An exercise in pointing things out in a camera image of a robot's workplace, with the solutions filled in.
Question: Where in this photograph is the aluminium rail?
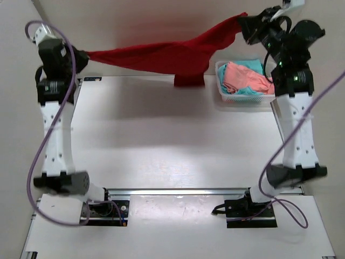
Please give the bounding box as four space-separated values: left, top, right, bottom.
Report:
108 188 247 196

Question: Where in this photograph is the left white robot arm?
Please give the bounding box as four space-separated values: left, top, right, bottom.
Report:
33 39 113 215

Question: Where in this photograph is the red t shirt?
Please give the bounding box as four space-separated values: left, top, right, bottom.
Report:
87 12 248 87

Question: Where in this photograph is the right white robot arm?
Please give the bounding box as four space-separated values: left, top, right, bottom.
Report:
238 6 327 216

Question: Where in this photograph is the teal t shirt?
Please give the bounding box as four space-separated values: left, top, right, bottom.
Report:
217 59 263 95

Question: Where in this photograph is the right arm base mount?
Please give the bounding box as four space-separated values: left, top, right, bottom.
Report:
211 191 278 229

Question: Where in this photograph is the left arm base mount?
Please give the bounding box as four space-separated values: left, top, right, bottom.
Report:
86 190 130 227

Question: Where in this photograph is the white plastic laundry basket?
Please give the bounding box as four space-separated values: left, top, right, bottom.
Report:
215 61 275 105

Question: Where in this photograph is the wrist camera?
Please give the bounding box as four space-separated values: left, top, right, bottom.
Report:
270 0 305 22
32 23 57 46

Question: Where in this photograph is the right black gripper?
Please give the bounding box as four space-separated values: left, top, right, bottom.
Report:
234 9 285 65

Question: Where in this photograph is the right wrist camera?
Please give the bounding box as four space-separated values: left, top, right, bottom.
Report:
270 0 305 22

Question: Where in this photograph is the pink t shirt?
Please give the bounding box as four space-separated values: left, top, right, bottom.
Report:
224 62 274 95

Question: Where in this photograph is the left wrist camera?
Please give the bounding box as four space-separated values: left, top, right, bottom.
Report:
32 23 57 46

